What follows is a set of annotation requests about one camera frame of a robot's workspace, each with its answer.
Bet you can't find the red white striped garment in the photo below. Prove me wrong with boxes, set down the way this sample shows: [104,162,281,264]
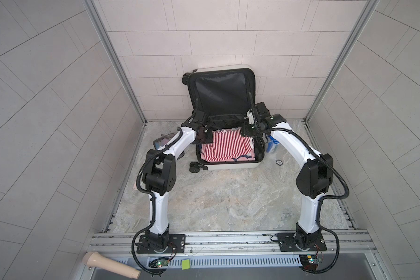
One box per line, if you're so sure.
[198,128,255,159]

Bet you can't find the clear black-trimmed toiletry pouch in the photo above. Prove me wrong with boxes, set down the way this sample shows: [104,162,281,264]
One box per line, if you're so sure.
[153,133,176,150]

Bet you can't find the pink shark print garment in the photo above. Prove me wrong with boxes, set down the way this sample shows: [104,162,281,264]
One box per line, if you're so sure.
[201,154,256,163]

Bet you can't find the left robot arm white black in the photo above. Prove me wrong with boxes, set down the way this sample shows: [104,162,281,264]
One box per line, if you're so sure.
[135,111,208,252]

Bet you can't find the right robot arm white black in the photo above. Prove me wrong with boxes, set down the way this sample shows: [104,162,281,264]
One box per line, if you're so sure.
[241,102,350,250]

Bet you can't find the blue lidded cup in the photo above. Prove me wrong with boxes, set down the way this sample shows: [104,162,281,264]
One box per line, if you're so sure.
[266,135,280,154]

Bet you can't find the black and white open suitcase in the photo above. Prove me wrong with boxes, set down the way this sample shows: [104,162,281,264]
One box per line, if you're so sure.
[182,65,266,173]

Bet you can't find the green sticky note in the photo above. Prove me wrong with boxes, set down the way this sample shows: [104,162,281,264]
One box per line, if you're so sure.
[181,259,191,270]

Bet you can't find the left circuit board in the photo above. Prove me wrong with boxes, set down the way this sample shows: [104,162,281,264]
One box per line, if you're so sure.
[149,258,170,268]

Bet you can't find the circuit board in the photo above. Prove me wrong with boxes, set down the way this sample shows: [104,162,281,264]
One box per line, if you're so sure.
[299,254,323,271]
[149,258,170,268]

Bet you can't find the right circuit board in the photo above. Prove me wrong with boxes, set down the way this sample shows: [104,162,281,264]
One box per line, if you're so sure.
[299,254,323,271]

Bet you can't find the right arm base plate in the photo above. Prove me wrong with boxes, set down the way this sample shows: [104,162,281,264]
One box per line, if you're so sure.
[271,232,327,252]

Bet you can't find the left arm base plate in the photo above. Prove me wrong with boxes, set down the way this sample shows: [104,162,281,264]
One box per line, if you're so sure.
[135,233,186,254]

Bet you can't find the aluminium rail frame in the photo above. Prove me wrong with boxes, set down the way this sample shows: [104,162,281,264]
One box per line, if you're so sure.
[87,229,377,268]

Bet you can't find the beige cylindrical handle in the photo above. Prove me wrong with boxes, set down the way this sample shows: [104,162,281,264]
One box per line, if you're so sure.
[82,252,141,280]

